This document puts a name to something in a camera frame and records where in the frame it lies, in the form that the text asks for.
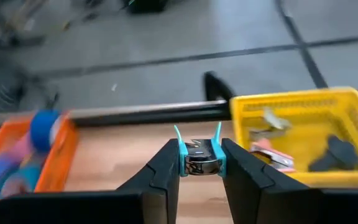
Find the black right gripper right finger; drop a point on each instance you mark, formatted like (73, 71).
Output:
(259, 199)

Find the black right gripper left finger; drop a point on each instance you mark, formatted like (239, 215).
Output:
(154, 193)

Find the beige staple remover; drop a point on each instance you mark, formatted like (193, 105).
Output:
(273, 123)

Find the dark grey toy plane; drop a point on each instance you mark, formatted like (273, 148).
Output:
(337, 154)

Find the light blue tape roll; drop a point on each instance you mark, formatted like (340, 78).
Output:
(30, 179)

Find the royal blue tape roll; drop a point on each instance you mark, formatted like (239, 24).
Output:
(43, 130)

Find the pink tape roll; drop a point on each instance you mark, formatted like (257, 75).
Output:
(19, 152)

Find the yellow plastic basket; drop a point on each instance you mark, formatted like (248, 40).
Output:
(303, 140)

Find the orange plastic basket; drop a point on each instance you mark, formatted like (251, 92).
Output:
(57, 161)

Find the black table clamp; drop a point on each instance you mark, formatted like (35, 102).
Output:
(216, 88)

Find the black aluminium table frame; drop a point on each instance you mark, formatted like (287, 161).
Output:
(151, 110)

